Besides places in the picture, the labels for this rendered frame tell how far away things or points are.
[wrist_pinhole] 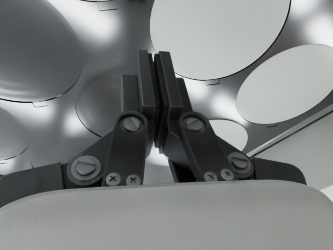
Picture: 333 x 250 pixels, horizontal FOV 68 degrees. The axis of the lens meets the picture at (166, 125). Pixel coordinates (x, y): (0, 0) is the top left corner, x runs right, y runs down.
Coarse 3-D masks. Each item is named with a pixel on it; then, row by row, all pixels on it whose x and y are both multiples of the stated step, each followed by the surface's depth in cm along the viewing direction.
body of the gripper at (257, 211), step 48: (48, 192) 6; (96, 192) 6; (144, 192) 6; (192, 192) 7; (240, 192) 7; (288, 192) 7; (0, 240) 5; (48, 240) 5; (96, 240) 5; (144, 240) 5; (192, 240) 6; (240, 240) 6; (288, 240) 6
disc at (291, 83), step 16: (304, 48) 20; (320, 48) 21; (272, 64) 21; (288, 64) 22; (304, 64) 22; (320, 64) 22; (256, 80) 23; (272, 80) 23; (288, 80) 23; (304, 80) 23; (320, 80) 24; (240, 96) 24; (256, 96) 24; (272, 96) 24; (288, 96) 25; (304, 96) 25; (320, 96) 25; (240, 112) 26; (256, 112) 26; (272, 112) 26; (288, 112) 27; (304, 112) 27
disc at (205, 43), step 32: (160, 0) 16; (192, 0) 16; (224, 0) 17; (256, 0) 17; (288, 0) 17; (160, 32) 18; (192, 32) 18; (224, 32) 18; (256, 32) 19; (192, 64) 20; (224, 64) 21
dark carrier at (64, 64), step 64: (0, 0) 15; (64, 0) 15; (128, 0) 16; (320, 0) 17; (0, 64) 18; (64, 64) 19; (128, 64) 19; (256, 64) 21; (0, 128) 23; (64, 128) 24; (256, 128) 28
